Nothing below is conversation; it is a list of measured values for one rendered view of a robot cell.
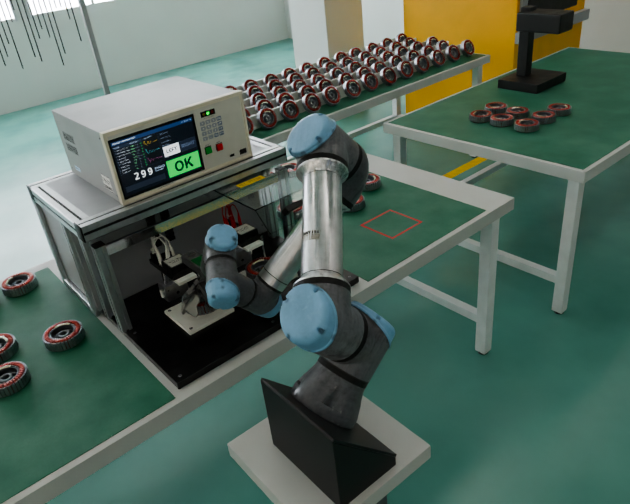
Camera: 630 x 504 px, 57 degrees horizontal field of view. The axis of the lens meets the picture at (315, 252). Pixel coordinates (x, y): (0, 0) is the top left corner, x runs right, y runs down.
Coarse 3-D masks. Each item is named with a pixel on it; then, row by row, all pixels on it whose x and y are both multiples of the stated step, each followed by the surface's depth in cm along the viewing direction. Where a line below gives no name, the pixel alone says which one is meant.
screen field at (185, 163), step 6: (180, 156) 166; (186, 156) 167; (192, 156) 169; (198, 156) 170; (168, 162) 164; (174, 162) 165; (180, 162) 167; (186, 162) 168; (192, 162) 169; (198, 162) 171; (168, 168) 165; (174, 168) 166; (180, 168) 167; (186, 168) 169; (192, 168) 170; (174, 174) 167
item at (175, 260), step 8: (176, 256) 172; (152, 264) 177; (168, 264) 169; (176, 264) 168; (184, 264) 169; (168, 272) 169; (176, 272) 168; (184, 272) 170; (192, 272) 171; (176, 280) 168; (184, 280) 168
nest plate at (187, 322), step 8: (168, 312) 172; (176, 312) 172; (216, 312) 170; (224, 312) 169; (176, 320) 168; (184, 320) 168; (192, 320) 168; (200, 320) 167; (208, 320) 167; (216, 320) 168; (184, 328) 165; (192, 328) 164; (200, 328) 165
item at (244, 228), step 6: (234, 228) 184; (240, 228) 184; (246, 228) 183; (252, 228) 183; (240, 234) 180; (246, 234) 180; (252, 234) 182; (258, 234) 184; (240, 240) 181; (246, 240) 181; (252, 240) 183; (258, 240) 184; (240, 246) 182; (246, 246) 181; (252, 246) 181; (258, 246) 182
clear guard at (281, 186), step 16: (256, 176) 181; (272, 176) 180; (288, 176) 178; (224, 192) 173; (240, 192) 172; (256, 192) 171; (272, 192) 169; (288, 192) 168; (256, 208) 161; (272, 208) 163; (272, 224) 161; (288, 224) 163
